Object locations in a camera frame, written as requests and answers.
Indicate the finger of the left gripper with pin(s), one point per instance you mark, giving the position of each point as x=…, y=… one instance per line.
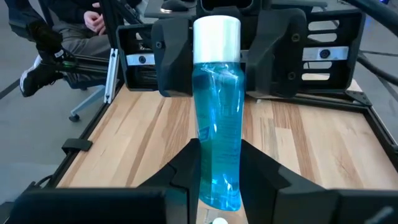
x=174, y=62
x=276, y=62

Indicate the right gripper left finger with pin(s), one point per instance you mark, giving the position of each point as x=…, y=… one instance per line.
x=140, y=205

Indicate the dark office chair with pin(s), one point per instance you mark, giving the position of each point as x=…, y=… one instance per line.
x=87, y=102

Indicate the grey computer desk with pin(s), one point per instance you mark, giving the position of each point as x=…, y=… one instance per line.
x=155, y=9

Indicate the blue mouthwash bottle white cap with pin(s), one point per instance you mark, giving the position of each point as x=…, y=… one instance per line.
x=219, y=221

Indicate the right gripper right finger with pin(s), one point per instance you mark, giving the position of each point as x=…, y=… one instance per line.
x=295, y=202

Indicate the black device with green light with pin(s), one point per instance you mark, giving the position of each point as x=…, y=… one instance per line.
x=46, y=40

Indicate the blue and white tube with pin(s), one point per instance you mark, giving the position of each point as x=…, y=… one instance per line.
x=217, y=124

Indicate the silver aluminium bracket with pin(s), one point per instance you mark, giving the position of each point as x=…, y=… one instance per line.
x=111, y=77

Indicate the person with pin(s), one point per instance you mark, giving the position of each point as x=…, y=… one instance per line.
x=77, y=34

